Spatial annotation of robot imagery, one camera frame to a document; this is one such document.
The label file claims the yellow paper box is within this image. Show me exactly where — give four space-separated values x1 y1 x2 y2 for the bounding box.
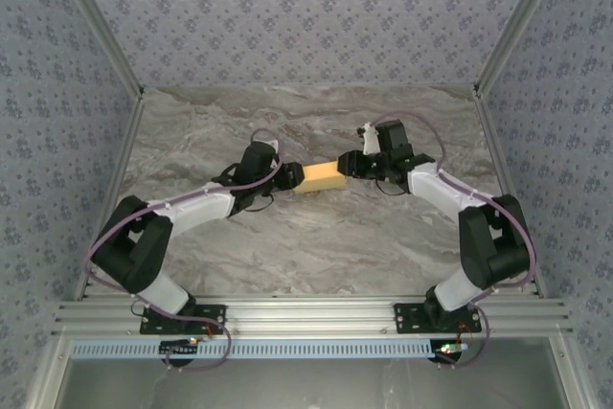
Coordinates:
292 162 350 196

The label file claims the aluminium mounting beam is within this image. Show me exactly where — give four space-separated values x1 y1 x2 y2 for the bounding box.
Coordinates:
51 297 575 336

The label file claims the small black adapter board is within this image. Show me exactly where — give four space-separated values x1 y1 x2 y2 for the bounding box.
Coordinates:
433 342 468 365
159 339 200 358

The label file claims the grey metal panel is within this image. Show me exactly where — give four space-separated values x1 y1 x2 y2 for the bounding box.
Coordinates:
26 335 593 409

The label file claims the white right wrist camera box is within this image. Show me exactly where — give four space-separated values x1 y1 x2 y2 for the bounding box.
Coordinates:
355 123 383 157

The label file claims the aluminium table side rail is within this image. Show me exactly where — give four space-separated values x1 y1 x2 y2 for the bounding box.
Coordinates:
72 90 147 303
472 87 548 299

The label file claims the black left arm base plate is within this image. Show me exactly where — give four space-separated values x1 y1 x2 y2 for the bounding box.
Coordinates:
138 304 228 336

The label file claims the aluminium frame post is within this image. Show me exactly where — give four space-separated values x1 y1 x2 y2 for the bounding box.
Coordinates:
472 0 572 100
45 0 147 102

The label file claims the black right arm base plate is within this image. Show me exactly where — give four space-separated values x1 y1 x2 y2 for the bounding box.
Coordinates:
392 302 483 335

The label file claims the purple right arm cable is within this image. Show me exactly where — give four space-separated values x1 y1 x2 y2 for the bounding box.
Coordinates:
375 111 538 370

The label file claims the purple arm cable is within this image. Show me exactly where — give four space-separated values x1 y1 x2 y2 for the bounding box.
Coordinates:
375 111 538 370
83 128 288 373

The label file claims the grey slotted cable duct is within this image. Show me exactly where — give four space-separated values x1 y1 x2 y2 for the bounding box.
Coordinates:
70 337 433 360

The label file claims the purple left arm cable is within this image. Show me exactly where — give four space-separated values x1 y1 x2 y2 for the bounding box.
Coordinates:
83 128 288 373

